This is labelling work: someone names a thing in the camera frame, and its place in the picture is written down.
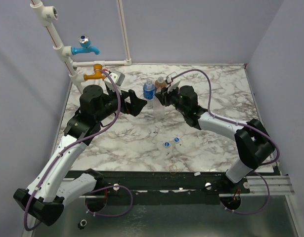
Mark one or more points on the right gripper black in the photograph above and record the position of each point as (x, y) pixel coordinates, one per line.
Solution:
(168, 98)

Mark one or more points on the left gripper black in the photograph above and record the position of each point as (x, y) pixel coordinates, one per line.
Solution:
(136, 103)

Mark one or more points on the golden energy drink bottle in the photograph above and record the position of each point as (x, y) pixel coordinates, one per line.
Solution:
(159, 84)

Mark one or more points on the blue label water bottle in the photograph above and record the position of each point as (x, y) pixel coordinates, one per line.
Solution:
(149, 89)

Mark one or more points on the clear plastic bottle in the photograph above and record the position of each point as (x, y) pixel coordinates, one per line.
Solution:
(158, 109)

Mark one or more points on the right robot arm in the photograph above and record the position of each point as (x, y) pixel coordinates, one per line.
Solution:
(251, 138)

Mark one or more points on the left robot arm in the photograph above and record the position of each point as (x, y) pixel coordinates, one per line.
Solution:
(46, 197)

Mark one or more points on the orange faucet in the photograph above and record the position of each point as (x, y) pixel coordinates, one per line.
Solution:
(97, 68)

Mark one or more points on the blue faucet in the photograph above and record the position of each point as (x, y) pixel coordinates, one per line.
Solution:
(86, 46)

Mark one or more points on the small black white knob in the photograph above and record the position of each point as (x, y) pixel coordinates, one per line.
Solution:
(82, 224)

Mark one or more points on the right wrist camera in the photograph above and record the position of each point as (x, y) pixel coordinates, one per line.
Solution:
(171, 82)

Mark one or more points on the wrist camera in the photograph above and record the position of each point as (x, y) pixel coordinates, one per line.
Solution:
(118, 79)
(171, 82)

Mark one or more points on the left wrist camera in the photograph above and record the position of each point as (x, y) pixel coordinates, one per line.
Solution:
(118, 79)

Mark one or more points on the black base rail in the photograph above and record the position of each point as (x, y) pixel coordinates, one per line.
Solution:
(164, 188)

